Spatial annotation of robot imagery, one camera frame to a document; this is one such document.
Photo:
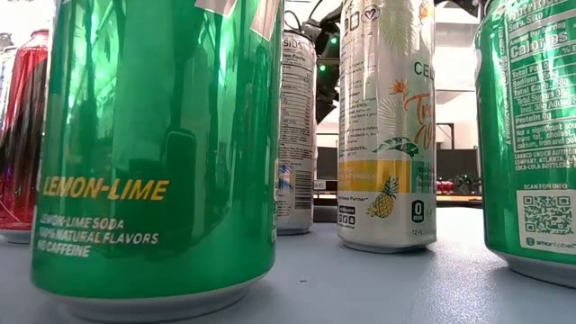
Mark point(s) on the wooden background table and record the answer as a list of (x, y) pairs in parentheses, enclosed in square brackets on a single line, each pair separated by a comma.
[(454, 201)]

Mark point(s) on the small red background objects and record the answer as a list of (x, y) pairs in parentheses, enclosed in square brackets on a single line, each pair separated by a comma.
[(445, 186)]

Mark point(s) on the green Sprite can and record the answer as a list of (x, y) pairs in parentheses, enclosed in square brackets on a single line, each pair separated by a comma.
[(531, 135), (157, 135)]

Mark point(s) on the red Coca-Cola can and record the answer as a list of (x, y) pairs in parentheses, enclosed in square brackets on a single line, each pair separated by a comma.
[(22, 135)]

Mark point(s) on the white Celsius Tropical Vibe can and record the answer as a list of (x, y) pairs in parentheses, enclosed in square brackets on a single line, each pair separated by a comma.
[(387, 135)]

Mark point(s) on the white Celsius Arctic Vibe can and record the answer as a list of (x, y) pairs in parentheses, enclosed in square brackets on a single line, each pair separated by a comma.
[(297, 130)]

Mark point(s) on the black background panel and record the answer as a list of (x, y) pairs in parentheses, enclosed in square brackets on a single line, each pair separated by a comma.
[(456, 164)]

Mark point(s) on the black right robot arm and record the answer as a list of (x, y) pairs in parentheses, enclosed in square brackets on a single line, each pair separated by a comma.
[(325, 31)]

